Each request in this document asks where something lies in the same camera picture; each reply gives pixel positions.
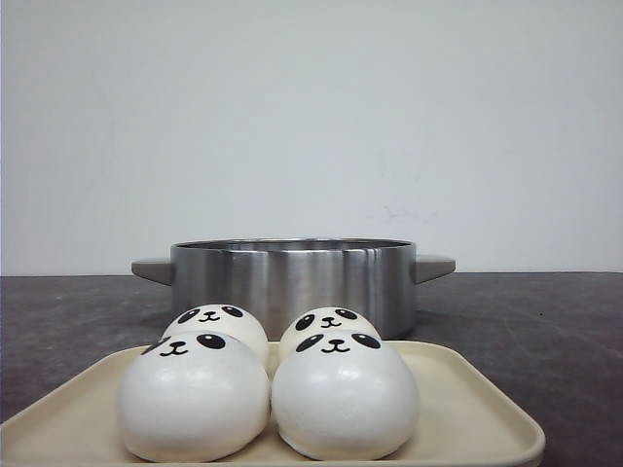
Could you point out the beige square plastic tray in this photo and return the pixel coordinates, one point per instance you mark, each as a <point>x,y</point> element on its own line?
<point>465,419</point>

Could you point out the stainless steel steamer pot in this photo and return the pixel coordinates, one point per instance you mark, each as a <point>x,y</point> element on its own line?
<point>278,279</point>

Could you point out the panda bun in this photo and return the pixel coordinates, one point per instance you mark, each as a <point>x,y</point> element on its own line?
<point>345,395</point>
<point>320,320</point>
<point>225,319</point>
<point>192,397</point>

